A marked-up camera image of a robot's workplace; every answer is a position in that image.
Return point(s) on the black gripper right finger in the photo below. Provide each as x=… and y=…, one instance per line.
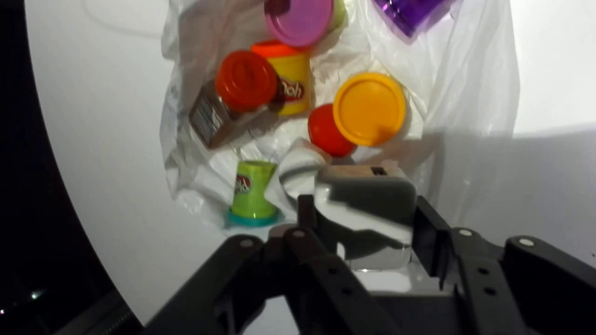
x=528, y=291

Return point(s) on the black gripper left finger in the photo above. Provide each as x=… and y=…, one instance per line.
x=280, y=291

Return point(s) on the teal play dough tub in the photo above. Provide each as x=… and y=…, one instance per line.
x=254, y=192

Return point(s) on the white power adapter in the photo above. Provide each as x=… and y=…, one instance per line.
x=366, y=194

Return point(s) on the orange play dough tub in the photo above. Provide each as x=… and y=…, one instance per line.
x=371, y=110

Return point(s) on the spice jar with red lid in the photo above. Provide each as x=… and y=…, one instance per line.
x=239, y=86

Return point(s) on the white plastic bag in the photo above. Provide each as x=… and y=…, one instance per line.
x=472, y=80

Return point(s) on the yellow tub with pink lid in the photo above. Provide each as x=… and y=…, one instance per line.
x=299, y=19

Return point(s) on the purple plastic container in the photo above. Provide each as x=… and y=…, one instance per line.
x=412, y=11

